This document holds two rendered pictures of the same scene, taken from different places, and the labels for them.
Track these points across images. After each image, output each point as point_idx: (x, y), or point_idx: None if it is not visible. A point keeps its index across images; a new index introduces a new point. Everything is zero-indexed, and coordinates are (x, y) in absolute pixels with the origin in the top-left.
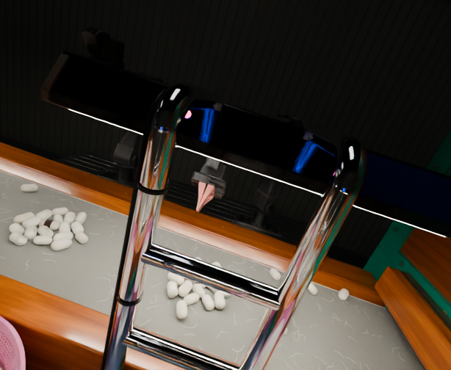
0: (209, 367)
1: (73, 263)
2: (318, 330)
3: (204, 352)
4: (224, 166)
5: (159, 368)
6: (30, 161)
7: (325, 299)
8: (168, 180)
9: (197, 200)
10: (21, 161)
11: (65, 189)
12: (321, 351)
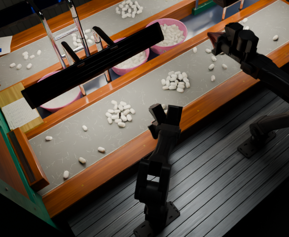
0: None
1: (153, 84)
2: (72, 142)
3: (97, 97)
4: (157, 124)
5: (102, 87)
6: (243, 79)
7: (74, 164)
8: (263, 185)
9: (214, 190)
10: (243, 75)
11: (212, 90)
12: (69, 135)
